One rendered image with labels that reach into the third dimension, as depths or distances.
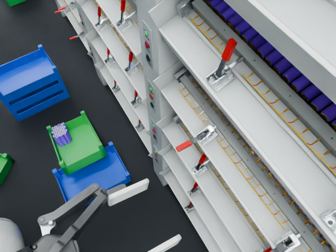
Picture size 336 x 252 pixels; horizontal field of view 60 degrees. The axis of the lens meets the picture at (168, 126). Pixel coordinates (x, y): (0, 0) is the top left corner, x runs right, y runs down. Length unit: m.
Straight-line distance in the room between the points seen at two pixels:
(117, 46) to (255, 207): 0.78
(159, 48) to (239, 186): 0.34
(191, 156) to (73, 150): 0.77
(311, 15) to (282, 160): 0.21
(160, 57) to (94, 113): 1.02
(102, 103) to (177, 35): 1.13
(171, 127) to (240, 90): 0.45
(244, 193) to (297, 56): 0.37
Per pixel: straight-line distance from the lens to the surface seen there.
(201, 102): 0.68
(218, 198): 0.83
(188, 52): 0.56
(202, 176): 0.85
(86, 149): 1.47
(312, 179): 0.46
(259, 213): 0.63
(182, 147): 0.64
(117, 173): 1.45
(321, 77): 0.33
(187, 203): 1.23
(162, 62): 0.69
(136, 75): 1.04
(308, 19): 0.34
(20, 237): 0.97
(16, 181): 1.59
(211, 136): 0.66
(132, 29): 0.90
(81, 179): 1.47
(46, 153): 1.60
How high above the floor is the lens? 1.33
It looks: 59 degrees down
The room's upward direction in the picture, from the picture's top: straight up
